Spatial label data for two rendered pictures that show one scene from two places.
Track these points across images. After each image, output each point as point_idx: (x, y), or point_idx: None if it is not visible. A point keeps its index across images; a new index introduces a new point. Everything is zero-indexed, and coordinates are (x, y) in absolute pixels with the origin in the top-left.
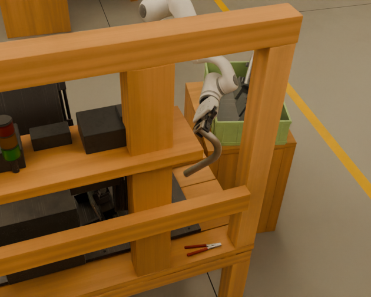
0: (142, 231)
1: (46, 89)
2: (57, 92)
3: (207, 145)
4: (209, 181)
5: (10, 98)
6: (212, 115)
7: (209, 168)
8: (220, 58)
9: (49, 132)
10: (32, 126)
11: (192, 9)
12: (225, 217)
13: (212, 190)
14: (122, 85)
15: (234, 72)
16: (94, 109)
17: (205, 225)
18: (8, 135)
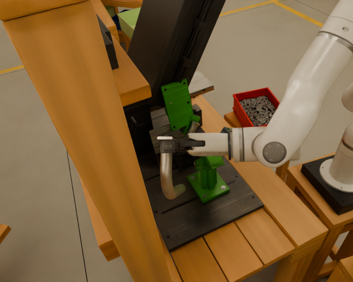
0: None
1: (173, 12)
2: (176, 20)
3: None
4: (256, 256)
5: (159, 5)
6: (180, 142)
7: (280, 253)
8: (292, 102)
9: None
10: (155, 37)
11: None
12: (195, 281)
13: (240, 261)
14: None
15: (284, 140)
16: (100, 19)
17: (178, 257)
18: None
